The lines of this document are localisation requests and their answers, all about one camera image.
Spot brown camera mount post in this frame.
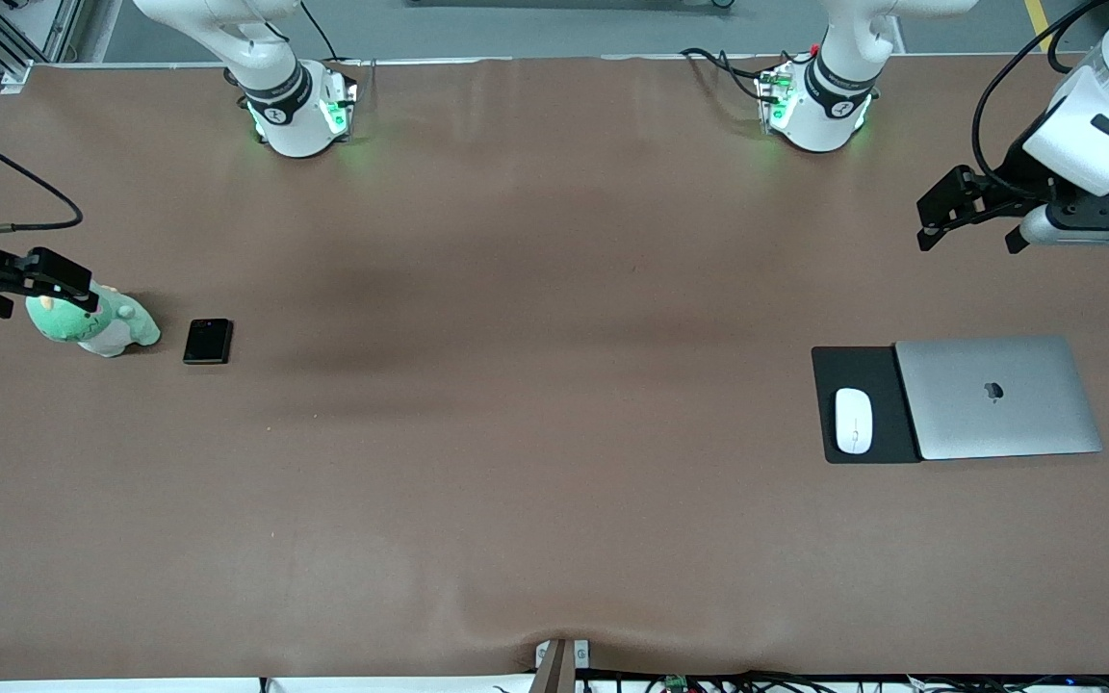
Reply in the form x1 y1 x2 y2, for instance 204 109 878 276
532 637 591 693

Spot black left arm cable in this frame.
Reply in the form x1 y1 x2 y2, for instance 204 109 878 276
971 0 1109 201

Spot tangled black cables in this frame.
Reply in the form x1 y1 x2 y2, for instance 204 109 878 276
492 671 1109 693

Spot black left arm base cables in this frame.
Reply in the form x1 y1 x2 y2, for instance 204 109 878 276
680 45 772 105

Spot black right arm base cable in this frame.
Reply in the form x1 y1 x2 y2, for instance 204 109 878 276
299 0 340 64

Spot aluminium frame profile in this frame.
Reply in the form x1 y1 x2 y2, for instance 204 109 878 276
0 0 69 73

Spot white computer mouse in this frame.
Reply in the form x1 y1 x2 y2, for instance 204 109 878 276
835 387 874 455

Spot brown table cover sheet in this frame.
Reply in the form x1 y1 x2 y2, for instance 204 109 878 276
0 53 1109 682

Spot black phone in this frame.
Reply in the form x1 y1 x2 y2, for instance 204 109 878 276
182 319 235 366

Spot silver closed laptop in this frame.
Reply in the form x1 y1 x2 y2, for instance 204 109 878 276
893 334 1105 462

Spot green dinosaur plush toy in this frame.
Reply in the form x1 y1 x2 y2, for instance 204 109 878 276
25 282 162 359

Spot black mouse pad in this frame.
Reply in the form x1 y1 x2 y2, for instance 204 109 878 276
811 346 923 465

